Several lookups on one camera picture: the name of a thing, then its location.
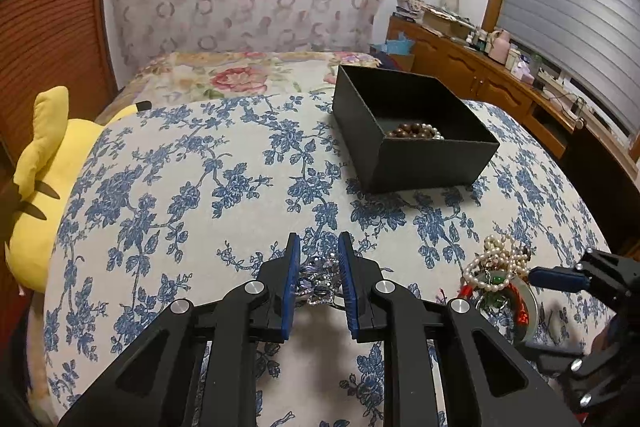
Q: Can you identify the yellow plush toy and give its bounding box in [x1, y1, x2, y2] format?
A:
[5, 86, 153, 295]

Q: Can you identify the green jade pendant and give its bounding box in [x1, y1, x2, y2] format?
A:
[482, 272, 508, 310]

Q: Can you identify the pink tissue box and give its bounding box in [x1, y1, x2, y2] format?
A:
[512, 59, 536, 82]

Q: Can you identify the silver purple crystal bracelet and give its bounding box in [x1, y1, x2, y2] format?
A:
[297, 254, 346, 308]

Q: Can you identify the brown cardboard box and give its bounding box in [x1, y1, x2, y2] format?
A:
[422, 7, 476, 38]

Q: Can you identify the long pearl necklace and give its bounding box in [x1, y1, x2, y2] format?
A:
[461, 234, 533, 293]

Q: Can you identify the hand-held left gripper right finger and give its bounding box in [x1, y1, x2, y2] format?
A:
[337, 231, 583, 427]

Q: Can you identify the black cardboard box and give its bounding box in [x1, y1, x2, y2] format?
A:
[332, 64, 501, 194]

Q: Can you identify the blue plastic bag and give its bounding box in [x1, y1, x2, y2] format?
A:
[372, 34, 416, 58]

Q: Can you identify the brown slatted wooden wardrobe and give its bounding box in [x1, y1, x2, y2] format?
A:
[0, 0, 118, 168]

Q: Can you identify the wooden sideboard cabinet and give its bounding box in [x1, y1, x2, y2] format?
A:
[387, 16, 640, 188]

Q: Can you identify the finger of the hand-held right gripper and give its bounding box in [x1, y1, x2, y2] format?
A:
[520, 339, 616, 413]
[529, 248, 632, 308]

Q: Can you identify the pink thermos jug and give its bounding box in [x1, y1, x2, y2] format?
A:
[489, 29, 512, 62]

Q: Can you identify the brown wooden bead bracelet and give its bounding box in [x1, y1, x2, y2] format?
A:
[385, 123, 435, 140]

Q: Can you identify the red cord bracelet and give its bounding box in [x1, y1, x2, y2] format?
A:
[439, 284, 476, 305]

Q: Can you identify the floral bedspread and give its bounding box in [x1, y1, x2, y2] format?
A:
[117, 51, 381, 108]

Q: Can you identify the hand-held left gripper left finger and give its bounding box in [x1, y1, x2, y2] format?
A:
[57, 232, 302, 427]

